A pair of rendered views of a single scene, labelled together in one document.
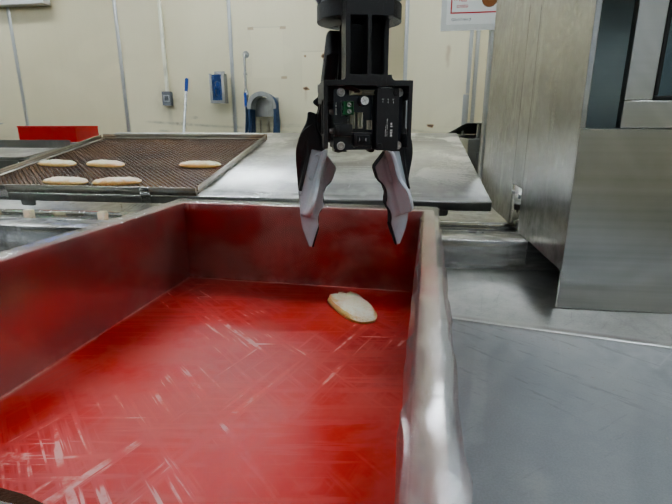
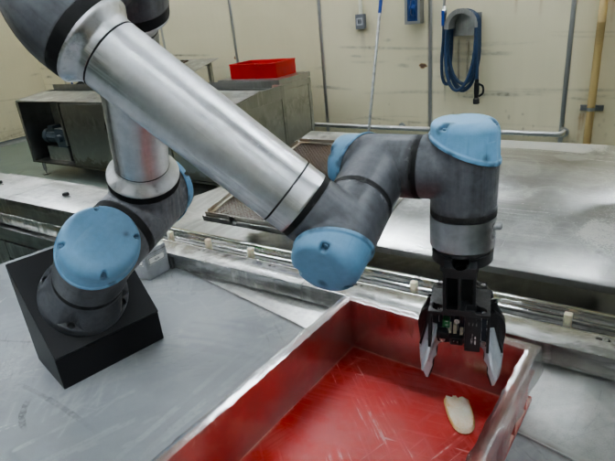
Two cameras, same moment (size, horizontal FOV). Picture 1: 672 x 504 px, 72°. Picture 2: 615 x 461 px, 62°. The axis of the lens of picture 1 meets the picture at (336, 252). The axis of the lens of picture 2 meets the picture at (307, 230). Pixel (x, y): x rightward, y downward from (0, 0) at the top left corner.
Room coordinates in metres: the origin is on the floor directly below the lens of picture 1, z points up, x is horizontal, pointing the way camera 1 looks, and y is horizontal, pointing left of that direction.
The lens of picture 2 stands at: (-0.15, -0.11, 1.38)
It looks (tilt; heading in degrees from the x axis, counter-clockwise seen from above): 23 degrees down; 27
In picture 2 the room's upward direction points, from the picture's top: 6 degrees counter-clockwise
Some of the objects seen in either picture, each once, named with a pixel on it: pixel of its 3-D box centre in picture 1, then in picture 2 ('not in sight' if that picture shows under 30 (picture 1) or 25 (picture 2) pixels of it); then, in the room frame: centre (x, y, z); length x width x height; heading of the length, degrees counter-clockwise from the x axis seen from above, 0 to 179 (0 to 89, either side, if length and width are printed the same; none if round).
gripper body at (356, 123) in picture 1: (359, 82); (460, 293); (0.42, -0.02, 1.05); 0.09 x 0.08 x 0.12; 7
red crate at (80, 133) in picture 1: (60, 133); (263, 69); (4.13, 2.39, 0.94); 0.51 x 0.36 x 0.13; 86
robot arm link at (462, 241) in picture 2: not in sight; (465, 230); (0.43, -0.02, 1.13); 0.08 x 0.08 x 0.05
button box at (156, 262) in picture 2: not in sight; (149, 264); (0.70, 0.78, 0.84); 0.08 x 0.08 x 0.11; 82
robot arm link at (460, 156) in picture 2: not in sight; (461, 166); (0.43, -0.02, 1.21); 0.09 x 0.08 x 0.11; 88
